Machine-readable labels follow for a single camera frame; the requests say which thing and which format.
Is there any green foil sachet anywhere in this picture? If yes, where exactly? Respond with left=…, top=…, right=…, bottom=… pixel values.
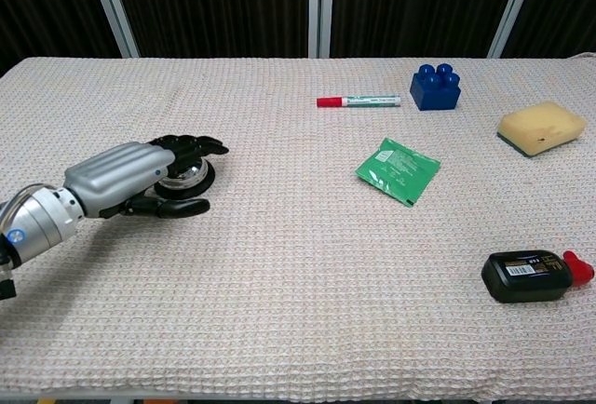
left=355, top=137, right=441, bottom=209

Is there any beige waffle weave tablecloth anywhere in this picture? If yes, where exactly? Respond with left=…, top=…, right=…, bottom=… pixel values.
left=0, top=52, right=596, bottom=401

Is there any grey metal frame post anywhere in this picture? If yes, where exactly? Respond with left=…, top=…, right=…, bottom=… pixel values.
left=307, top=0, right=335, bottom=60
left=84, top=0, right=141, bottom=59
left=486, top=0, right=543, bottom=59

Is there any black bottle with red cap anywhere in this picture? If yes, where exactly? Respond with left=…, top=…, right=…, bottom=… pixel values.
left=481, top=249, right=596, bottom=304

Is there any silver and black left robot hand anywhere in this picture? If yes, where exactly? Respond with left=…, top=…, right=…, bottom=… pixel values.
left=62, top=134, right=230, bottom=220

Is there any yellow sponge with green base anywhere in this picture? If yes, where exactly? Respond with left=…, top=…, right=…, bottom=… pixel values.
left=495, top=101, right=589, bottom=159

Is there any red capped white marker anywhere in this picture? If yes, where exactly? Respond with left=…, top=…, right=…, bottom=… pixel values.
left=316, top=94, right=402, bottom=109

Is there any blue toy building block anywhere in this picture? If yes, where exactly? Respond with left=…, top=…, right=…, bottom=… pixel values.
left=409, top=62, right=462, bottom=112

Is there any silver metal call bell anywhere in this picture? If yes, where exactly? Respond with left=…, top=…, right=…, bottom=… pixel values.
left=154, top=161, right=217, bottom=201

